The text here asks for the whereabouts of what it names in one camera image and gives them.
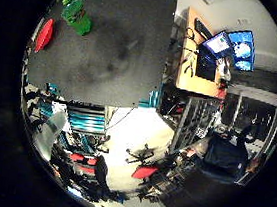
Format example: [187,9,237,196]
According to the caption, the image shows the green plastic soda bottle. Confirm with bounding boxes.
[58,0,96,38]

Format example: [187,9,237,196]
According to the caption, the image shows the teal storage shelf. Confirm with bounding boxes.
[64,104,110,137]

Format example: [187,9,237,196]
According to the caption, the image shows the red office chair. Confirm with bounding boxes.
[131,163,159,183]
[67,151,99,177]

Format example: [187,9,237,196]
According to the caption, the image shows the red bowl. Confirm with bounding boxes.
[33,15,58,55]

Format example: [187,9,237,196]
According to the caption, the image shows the wooden desk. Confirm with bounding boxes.
[174,5,237,101]

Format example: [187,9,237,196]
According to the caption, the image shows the person in dark clothes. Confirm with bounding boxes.
[199,120,266,187]

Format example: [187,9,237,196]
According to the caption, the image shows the open laptop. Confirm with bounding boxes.
[194,28,237,85]

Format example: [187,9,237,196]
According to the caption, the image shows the black keyboard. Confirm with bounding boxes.
[191,17,216,42]

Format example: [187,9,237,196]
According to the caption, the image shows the blue-lit computer monitor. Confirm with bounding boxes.
[223,27,259,73]

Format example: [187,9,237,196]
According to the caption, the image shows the metal wire rack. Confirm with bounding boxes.
[168,93,225,158]

